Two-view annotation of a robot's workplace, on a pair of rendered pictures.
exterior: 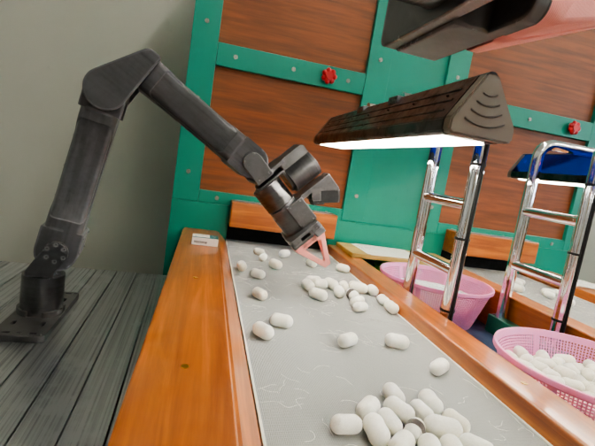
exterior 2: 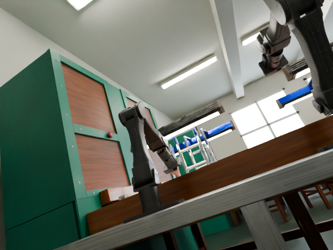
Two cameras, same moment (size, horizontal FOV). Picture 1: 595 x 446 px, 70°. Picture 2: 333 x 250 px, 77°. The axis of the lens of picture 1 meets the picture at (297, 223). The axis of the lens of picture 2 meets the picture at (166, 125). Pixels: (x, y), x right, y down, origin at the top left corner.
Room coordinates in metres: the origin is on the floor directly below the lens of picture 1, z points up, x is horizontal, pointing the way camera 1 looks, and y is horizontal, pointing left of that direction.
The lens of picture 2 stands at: (0.19, 0.93, 0.68)
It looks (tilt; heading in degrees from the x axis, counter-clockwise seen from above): 20 degrees up; 301
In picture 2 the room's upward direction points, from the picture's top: 20 degrees counter-clockwise
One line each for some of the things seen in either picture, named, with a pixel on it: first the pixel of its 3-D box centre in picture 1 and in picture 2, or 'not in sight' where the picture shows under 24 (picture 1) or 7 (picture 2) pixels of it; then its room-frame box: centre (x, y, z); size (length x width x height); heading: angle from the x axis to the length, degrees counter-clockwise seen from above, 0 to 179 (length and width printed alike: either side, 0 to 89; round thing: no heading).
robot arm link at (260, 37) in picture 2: not in sight; (269, 41); (0.14, 0.07, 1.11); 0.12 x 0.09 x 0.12; 105
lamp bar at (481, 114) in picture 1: (378, 124); (174, 127); (0.78, -0.11, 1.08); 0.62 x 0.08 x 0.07; 13
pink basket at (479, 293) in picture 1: (431, 296); not in sight; (1.01, -0.35, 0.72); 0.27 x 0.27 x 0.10
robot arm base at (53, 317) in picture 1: (42, 293); (150, 200); (0.67, 0.40, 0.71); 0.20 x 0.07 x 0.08; 15
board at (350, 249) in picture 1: (397, 255); not in sight; (1.22, -0.30, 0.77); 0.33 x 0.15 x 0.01; 103
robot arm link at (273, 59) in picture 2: not in sight; (273, 52); (0.14, 0.04, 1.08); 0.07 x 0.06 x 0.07; 105
